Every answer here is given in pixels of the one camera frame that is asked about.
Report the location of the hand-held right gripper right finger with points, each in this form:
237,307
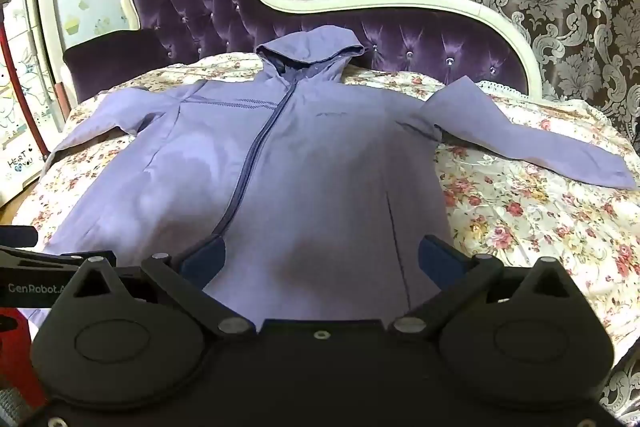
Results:
440,263

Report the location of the purple tufted headboard white frame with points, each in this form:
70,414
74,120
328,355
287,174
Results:
210,7

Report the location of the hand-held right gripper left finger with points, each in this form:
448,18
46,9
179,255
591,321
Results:
202,261

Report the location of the floral bedspread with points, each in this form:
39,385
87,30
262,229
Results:
525,217

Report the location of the white cartoon-print cabinet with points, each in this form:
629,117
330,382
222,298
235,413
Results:
30,57

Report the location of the red pole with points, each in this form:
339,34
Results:
19,107

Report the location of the purple hooded zip jacket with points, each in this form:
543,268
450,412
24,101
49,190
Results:
310,157

